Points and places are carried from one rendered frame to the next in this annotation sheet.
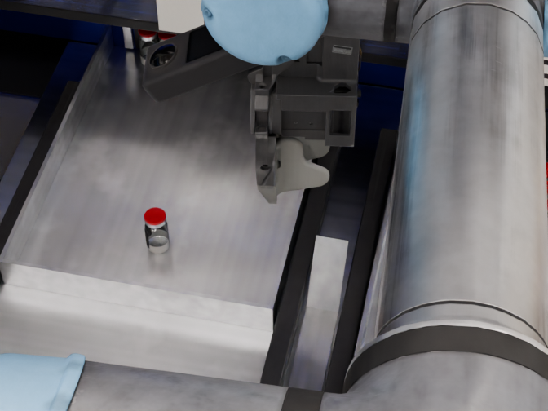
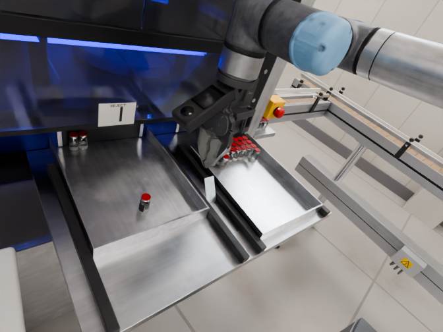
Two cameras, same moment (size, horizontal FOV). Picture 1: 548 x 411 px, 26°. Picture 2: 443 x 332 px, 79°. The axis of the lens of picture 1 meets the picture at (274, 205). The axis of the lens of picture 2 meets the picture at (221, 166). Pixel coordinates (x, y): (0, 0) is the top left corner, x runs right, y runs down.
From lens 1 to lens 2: 71 cm
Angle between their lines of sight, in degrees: 46
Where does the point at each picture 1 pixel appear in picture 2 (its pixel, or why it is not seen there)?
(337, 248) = (211, 180)
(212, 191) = (143, 183)
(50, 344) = (139, 270)
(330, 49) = (248, 93)
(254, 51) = (327, 67)
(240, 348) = (202, 228)
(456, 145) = not seen: outside the picture
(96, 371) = not seen: outside the picture
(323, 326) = (217, 207)
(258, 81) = (227, 111)
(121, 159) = (97, 186)
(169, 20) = (103, 121)
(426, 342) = not seen: outside the picture
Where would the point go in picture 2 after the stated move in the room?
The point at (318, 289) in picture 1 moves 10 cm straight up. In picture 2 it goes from (209, 196) to (220, 167)
